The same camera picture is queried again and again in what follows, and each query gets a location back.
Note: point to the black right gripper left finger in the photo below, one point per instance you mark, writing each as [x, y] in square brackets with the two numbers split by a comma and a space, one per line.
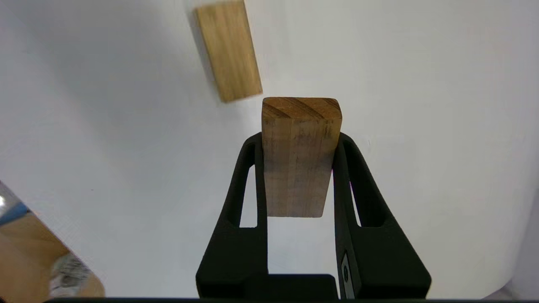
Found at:
[231, 261]

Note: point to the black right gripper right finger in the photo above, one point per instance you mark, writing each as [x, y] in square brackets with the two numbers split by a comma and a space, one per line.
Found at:
[379, 261]

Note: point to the rectangular wooden building block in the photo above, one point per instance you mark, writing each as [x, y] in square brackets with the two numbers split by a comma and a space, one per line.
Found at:
[301, 160]

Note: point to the arched wooden building block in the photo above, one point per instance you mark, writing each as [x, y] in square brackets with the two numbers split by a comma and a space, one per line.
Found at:
[229, 50]

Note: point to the shiny silver robot base part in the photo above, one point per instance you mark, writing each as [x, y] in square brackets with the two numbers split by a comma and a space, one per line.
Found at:
[10, 206]

